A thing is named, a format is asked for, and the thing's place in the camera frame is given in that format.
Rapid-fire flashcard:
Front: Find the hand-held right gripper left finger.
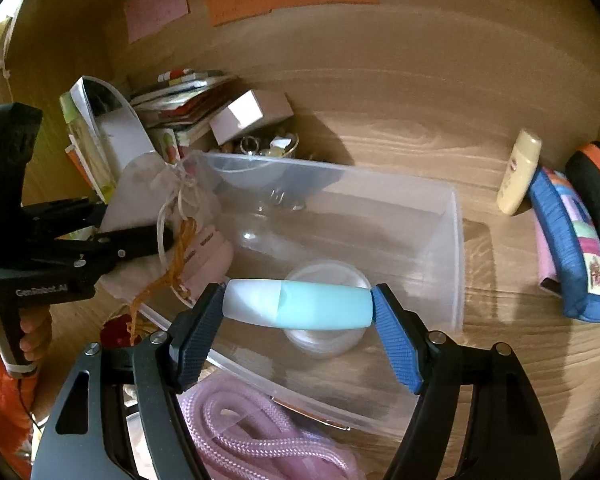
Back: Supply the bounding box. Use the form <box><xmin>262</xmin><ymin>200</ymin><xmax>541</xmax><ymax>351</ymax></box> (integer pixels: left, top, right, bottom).
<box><xmin>30</xmin><ymin>282</ymin><xmax>227</xmax><ymax>480</ymax></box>

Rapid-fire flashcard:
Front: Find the white drawstring pouch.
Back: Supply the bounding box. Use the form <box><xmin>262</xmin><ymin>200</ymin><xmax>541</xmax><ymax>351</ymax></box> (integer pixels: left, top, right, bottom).
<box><xmin>102</xmin><ymin>152</ymin><xmax>222</xmax><ymax>257</ymax></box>

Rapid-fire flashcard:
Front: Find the yellow-green clear bottle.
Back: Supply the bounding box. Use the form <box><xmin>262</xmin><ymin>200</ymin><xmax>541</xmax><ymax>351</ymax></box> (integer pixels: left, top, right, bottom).
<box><xmin>60</xmin><ymin>94</ymin><xmax>107</xmax><ymax>196</ymax></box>

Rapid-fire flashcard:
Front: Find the small white cardboard box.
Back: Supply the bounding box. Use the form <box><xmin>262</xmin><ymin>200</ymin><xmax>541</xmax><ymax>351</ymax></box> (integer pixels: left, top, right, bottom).
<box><xmin>209</xmin><ymin>89</ymin><xmax>293</xmax><ymax>147</ymax></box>

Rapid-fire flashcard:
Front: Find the person's left forearm orange sleeve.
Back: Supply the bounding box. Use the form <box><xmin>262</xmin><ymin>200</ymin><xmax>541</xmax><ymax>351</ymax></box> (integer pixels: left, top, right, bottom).
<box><xmin>0</xmin><ymin>330</ymin><xmax>42</xmax><ymax>477</ymax></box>

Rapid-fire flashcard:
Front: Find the black and orange pouch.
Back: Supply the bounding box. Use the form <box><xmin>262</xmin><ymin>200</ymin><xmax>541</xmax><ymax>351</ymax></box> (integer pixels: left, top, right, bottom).
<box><xmin>565</xmin><ymin>142</ymin><xmax>600</xmax><ymax>291</ymax></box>

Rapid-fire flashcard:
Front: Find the pink sticky note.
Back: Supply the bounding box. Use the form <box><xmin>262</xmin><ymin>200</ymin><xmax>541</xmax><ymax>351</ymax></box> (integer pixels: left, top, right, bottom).
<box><xmin>124</xmin><ymin>0</ymin><xmax>190</xmax><ymax>44</ymax></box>

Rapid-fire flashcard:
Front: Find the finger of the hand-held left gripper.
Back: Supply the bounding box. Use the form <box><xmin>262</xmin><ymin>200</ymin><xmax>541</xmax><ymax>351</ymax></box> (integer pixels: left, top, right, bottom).
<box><xmin>45</xmin><ymin>224</ymin><xmax>174</xmax><ymax>281</ymax></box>
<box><xmin>22</xmin><ymin>197</ymin><xmax>108</xmax><ymax>235</ymax></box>

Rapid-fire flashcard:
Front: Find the red ornament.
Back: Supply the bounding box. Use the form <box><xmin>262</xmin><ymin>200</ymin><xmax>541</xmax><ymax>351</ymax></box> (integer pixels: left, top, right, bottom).
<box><xmin>100</xmin><ymin>316</ymin><xmax>141</xmax><ymax>352</ymax></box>

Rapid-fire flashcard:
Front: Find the pink flat case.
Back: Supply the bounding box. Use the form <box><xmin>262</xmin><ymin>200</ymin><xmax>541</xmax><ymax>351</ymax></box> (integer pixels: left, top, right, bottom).
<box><xmin>534</xmin><ymin>217</ymin><xmax>565</xmax><ymax>295</ymax></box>

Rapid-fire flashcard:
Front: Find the pink braided rope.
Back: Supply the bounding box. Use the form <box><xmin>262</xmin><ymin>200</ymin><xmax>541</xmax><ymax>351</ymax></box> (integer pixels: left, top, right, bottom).
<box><xmin>177</xmin><ymin>377</ymin><xmax>366</xmax><ymax>480</ymax></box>

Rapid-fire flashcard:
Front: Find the orange tassel cord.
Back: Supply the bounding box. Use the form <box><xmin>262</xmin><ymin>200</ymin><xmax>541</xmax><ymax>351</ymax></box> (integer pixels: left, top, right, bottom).
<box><xmin>125</xmin><ymin>217</ymin><xmax>199</xmax><ymax>347</ymax></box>

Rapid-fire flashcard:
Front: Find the person's left hand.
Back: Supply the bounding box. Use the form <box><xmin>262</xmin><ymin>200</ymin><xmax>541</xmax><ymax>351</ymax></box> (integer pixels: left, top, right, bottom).
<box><xmin>19</xmin><ymin>304</ymin><xmax>53</xmax><ymax>367</ymax></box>

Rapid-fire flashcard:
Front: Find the pink cloth pouch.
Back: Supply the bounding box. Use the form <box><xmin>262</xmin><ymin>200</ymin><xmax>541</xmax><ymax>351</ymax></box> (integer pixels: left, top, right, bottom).
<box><xmin>97</xmin><ymin>230</ymin><xmax>236</xmax><ymax>311</ymax></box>

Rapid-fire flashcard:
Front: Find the clear plastic storage box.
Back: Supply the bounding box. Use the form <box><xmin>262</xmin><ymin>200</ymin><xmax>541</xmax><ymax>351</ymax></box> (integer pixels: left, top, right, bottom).
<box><xmin>130</xmin><ymin>150</ymin><xmax>466</xmax><ymax>433</ymax></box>

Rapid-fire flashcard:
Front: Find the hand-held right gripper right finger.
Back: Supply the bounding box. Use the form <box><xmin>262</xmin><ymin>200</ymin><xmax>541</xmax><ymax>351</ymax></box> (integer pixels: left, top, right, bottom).
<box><xmin>370</xmin><ymin>283</ymin><xmax>563</xmax><ymax>480</ymax></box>

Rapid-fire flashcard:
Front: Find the teal squeeze bottle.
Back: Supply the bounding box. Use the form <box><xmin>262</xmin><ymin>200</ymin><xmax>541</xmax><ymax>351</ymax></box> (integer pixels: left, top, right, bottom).
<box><xmin>222</xmin><ymin>279</ymin><xmax>373</xmax><ymax>331</ymax></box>

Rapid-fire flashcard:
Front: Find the white paper holder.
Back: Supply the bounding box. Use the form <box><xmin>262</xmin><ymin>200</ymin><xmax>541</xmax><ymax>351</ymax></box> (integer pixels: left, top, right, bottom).
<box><xmin>60</xmin><ymin>76</ymin><xmax>157</xmax><ymax>202</ymax></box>

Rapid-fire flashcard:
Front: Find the stack of notebooks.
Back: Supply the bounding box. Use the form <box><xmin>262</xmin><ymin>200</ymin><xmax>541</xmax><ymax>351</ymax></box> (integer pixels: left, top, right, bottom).
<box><xmin>130</xmin><ymin>67</ymin><xmax>238</xmax><ymax>150</ymax></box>

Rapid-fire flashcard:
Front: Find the round white jar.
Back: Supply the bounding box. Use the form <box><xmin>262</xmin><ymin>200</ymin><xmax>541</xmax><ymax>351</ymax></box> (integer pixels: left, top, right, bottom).
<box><xmin>282</xmin><ymin>259</ymin><xmax>371</xmax><ymax>359</ymax></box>

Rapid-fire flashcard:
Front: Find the blue patchwork pencil case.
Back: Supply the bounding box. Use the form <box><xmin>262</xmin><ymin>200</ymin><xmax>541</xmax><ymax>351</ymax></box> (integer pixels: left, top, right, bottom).
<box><xmin>527</xmin><ymin>166</ymin><xmax>600</xmax><ymax>320</ymax></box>

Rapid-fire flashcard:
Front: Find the wooden desktop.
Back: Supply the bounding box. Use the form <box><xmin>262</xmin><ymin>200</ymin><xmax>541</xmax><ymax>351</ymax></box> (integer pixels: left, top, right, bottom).
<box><xmin>105</xmin><ymin>35</ymin><xmax>600</xmax><ymax>480</ymax></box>

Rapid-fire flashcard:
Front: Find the pile of metal keyrings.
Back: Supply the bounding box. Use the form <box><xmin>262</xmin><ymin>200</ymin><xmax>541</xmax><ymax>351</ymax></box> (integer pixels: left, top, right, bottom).
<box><xmin>222</xmin><ymin>132</ymin><xmax>301</xmax><ymax>159</ymax></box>

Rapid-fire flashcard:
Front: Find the pale yellow lotion bottle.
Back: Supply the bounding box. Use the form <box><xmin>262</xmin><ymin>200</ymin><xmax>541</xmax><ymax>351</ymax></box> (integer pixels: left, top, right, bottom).
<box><xmin>496</xmin><ymin>129</ymin><xmax>542</xmax><ymax>216</ymax></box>

